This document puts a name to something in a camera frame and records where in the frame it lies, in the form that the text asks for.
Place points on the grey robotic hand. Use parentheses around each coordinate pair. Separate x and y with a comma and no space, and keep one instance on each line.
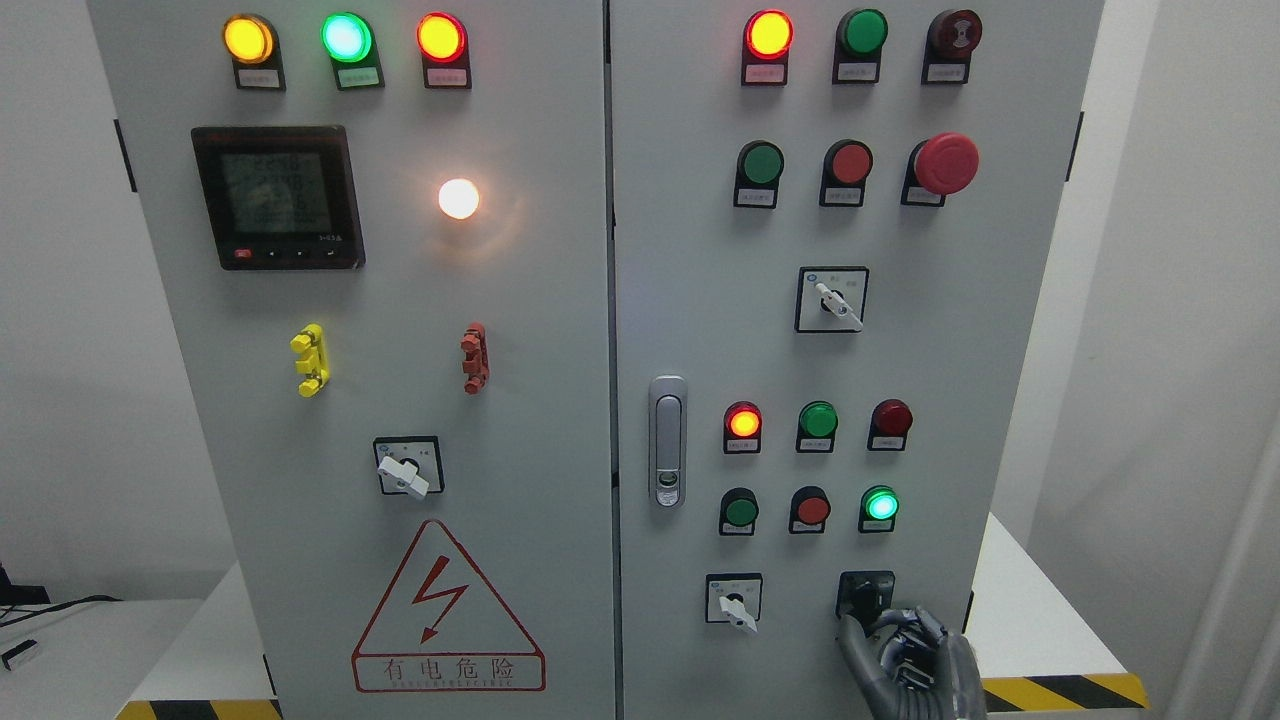
(908,665)

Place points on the black rotary knob switch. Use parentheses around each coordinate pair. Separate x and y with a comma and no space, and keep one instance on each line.
(864,594)

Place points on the white stand with hazard stripes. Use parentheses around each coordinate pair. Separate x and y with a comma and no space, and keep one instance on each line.
(1038,657)

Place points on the green push button lower right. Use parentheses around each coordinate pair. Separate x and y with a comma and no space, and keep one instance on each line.
(878,510)

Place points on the green push button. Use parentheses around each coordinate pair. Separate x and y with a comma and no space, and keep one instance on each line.
(878,510)
(757,178)
(738,512)

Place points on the red push button lower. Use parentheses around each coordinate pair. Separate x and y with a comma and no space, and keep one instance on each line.
(809,511)

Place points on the red push button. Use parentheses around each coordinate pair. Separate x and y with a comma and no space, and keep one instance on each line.
(844,174)
(809,511)

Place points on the green push button lower left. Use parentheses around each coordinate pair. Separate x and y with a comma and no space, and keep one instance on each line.
(738,512)

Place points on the red indicator lamp middle right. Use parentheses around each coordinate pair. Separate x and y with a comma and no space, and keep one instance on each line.
(889,426)

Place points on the red indicator lamp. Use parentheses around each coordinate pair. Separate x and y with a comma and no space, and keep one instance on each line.
(742,425)
(889,426)

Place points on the green indicator lamp middle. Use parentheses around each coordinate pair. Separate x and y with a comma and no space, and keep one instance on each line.
(817,425)

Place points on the red indicator lamp middle left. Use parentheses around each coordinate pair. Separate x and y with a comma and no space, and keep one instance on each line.
(742,425)

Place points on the grey electrical control cabinet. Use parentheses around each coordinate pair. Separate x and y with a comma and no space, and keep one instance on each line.
(604,137)

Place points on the red electric hazard warning sticker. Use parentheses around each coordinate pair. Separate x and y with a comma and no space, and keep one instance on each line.
(441,626)

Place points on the red emergency stop mushroom button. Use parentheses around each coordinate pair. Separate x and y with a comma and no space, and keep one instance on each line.
(941,165)

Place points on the red push button upper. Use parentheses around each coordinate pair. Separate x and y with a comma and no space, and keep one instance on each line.
(844,174)

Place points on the green push button upper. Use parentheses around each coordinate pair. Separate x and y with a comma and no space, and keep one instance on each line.
(757,178)

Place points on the red terminal connector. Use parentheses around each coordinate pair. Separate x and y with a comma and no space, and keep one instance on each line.
(475,363)

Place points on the dark red buzzer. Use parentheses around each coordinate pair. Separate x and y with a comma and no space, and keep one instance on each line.
(951,40)

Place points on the green indicator lamp top right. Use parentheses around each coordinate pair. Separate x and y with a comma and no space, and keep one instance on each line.
(859,39)

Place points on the red indicator lamp right door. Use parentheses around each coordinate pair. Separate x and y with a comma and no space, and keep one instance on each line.
(766,42)

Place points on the red indicator lamp door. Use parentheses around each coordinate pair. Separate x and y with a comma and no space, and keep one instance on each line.
(444,47)
(766,42)

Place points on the white glowing indicator lamp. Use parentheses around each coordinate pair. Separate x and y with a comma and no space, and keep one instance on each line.
(458,198)

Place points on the yellow terminal connector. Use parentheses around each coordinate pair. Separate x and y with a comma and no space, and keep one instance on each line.
(309,347)

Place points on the red indicator lamp left door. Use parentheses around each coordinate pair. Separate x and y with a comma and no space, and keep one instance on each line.
(444,47)

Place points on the black digital power meter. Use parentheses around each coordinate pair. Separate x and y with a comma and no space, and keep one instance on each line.
(280,198)

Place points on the green lit indicator lamp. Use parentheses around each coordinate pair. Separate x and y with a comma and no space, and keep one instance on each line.
(353,51)

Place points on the small black white adapter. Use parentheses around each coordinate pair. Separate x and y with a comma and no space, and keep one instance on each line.
(19,654)

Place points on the black device with antenna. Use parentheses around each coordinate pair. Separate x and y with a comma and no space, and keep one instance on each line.
(13,594)

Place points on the yellow indicator lamp top left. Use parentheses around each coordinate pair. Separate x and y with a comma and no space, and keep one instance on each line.
(254,49)

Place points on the white selector switch lower right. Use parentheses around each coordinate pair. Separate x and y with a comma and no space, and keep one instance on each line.
(734,599)

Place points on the white selector switch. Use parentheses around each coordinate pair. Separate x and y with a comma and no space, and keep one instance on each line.
(734,599)
(831,299)

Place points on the silver door latch handle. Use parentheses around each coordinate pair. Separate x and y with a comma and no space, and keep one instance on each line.
(667,401)

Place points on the white selector switch upper right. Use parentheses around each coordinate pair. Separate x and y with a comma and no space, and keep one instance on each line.
(831,299)

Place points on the white selector switch left door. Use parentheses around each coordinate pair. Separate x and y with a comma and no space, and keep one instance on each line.
(409,466)

